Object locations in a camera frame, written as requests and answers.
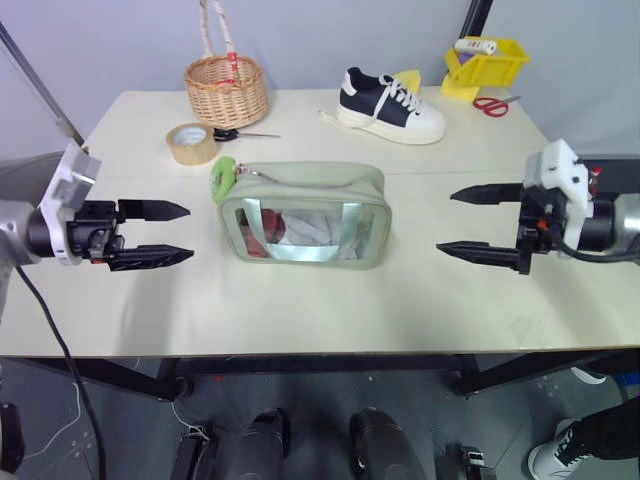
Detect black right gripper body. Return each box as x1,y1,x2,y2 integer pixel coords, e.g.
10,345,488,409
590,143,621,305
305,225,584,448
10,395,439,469
517,186,570,255

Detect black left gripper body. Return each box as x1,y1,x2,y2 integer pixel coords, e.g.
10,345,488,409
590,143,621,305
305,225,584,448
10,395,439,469
66,199,127,262

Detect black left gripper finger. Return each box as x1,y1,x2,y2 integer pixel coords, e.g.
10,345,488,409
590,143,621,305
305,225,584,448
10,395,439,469
106,243,196,274
117,199,192,224

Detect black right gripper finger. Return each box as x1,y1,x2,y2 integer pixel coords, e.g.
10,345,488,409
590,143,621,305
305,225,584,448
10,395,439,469
449,181,526,207
435,240,532,277

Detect dark red cloth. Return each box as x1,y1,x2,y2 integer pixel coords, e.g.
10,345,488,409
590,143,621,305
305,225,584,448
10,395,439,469
243,209,287,257

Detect yellow plastic bin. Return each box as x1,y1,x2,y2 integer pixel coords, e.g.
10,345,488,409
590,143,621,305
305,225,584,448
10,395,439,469
440,34,533,104

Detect green transparent toiletry pouch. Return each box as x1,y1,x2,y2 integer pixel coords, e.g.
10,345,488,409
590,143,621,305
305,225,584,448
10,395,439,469
218,160,393,272

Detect brown packing tape roll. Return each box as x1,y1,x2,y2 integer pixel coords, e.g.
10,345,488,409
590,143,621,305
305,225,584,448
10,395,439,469
165,121,219,167

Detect green round zipper charm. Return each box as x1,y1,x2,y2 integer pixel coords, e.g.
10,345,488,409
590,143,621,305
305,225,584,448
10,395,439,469
209,155,240,204

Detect white and navy sneaker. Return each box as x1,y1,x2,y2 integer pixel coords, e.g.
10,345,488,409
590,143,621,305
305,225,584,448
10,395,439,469
318,66,447,147

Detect yellow plastic piece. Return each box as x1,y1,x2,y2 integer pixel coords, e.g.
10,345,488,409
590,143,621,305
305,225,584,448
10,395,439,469
393,69,424,94

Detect white power strip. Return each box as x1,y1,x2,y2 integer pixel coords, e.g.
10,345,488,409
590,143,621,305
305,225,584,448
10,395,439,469
453,37,498,56

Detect white shoe on floor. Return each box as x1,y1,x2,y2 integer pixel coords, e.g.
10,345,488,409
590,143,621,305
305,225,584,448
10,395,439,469
569,366,609,386

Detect grey metal slanted pole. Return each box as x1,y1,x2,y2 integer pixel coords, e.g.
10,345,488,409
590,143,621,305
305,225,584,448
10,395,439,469
0,20,89,152

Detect black vertical pole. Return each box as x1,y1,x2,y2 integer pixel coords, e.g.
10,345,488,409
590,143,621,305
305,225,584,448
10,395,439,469
458,0,495,41

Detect black floor base block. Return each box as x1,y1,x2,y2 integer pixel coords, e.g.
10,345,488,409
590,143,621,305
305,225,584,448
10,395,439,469
442,443,499,480
172,423,217,480

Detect white sneaker on person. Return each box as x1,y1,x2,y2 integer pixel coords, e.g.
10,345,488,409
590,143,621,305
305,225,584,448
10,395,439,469
527,418,584,480

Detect person's black trouser leg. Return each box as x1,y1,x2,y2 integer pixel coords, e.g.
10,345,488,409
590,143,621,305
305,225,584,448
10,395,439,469
563,398,640,462

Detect dark rounded shape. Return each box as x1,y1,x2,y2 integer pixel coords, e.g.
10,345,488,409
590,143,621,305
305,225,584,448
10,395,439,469
234,407,292,480
347,406,429,480

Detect black object on floor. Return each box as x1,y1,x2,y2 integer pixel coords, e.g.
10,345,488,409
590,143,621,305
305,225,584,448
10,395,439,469
0,401,26,476

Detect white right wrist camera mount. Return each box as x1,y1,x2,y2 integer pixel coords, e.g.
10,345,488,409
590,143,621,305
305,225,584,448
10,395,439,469
521,138,597,261

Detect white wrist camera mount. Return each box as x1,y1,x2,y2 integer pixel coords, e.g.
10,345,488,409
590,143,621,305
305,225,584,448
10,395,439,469
35,143,104,266
521,138,597,261

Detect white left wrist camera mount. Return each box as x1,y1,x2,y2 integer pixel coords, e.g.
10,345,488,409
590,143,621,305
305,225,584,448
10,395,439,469
35,143,104,266

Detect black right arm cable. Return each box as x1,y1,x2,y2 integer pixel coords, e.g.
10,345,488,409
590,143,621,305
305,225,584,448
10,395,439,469
546,219,640,265

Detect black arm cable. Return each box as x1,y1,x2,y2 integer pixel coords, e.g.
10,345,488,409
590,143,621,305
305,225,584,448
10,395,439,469
13,263,109,480
546,219,640,265

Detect red handled scissors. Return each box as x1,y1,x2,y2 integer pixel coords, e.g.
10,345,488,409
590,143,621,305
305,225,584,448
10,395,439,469
472,94,523,120

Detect black handled scissors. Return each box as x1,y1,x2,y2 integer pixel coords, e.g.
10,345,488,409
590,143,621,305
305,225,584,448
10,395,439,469
211,127,283,144

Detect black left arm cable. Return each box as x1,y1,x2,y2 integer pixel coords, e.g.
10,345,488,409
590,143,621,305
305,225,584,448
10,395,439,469
13,263,109,480

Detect wicker basket with rope handles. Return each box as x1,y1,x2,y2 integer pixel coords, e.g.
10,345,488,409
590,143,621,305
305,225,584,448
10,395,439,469
183,0,272,131

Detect white cord on floor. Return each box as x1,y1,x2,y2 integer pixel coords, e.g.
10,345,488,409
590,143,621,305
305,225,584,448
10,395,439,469
38,380,85,454

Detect black table frame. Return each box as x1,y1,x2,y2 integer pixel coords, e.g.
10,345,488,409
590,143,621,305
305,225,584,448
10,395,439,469
0,348,640,403

